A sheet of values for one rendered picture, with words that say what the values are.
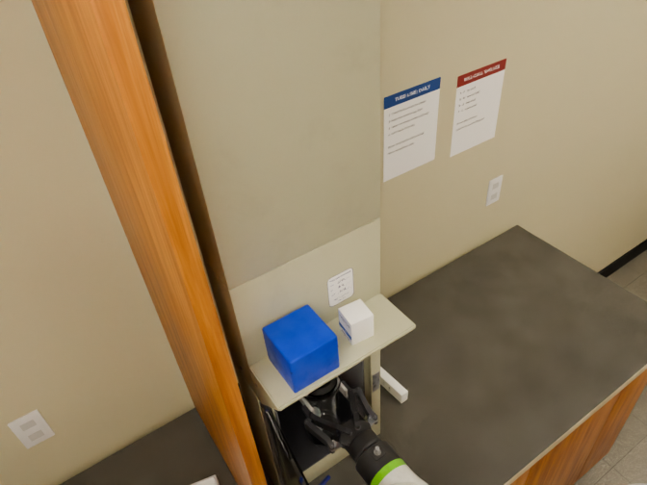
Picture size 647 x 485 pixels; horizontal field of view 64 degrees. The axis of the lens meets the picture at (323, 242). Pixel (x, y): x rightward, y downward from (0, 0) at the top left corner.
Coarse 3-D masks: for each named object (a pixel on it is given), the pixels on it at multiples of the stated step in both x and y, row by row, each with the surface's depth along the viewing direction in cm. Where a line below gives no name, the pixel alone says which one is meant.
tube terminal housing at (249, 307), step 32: (320, 256) 94; (352, 256) 100; (224, 288) 88; (256, 288) 89; (288, 288) 94; (320, 288) 99; (224, 320) 100; (256, 320) 94; (256, 352) 98; (256, 416) 116
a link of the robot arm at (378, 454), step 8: (368, 448) 113; (376, 448) 111; (384, 448) 113; (392, 448) 114; (360, 456) 113; (368, 456) 112; (376, 456) 111; (384, 456) 111; (392, 456) 111; (360, 464) 112; (368, 464) 111; (376, 464) 110; (384, 464) 110; (360, 472) 113; (368, 472) 111; (376, 472) 109; (368, 480) 111
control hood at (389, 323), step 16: (368, 304) 109; (384, 304) 108; (336, 320) 106; (384, 320) 105; (400, 320) 105; (384, 336) 102; (400, 336) 102; (352, 352) 99; (368, 352) 99; (256, 368) 98; (272, 368) 98; (256, 384) 99; (272, 384) 95; (320, 384) 95; (272, 400) 93; (288, 400) 92
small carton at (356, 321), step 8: (352, 304) 101; (360, 304) 101; (344, 312) 100; (352, 312) 99; (360, 312) 99; (368, 312) 99; (344, 320) 100; (352, 320) 98; (360, 320) 98; (368, 320) 99; (344, 328) 101; (352, 328) 98; (360, 328) 99; (368, 328) 100; (352, 336) 99; (360, 336) 100; (368, 336) 102; (352, 344) 101
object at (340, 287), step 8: (344, 272) 101; (352, 272) 102; (328, 280) 99; (336, 280) 101; (344, 280) 102; (352, 280) 104; (328, 288) 100; (336, 288) 102; (344, 288) 103; (352, 288) 105; (328, 296) 102; (336, 296) 103; (344, 296) 105; (336, 304) 105
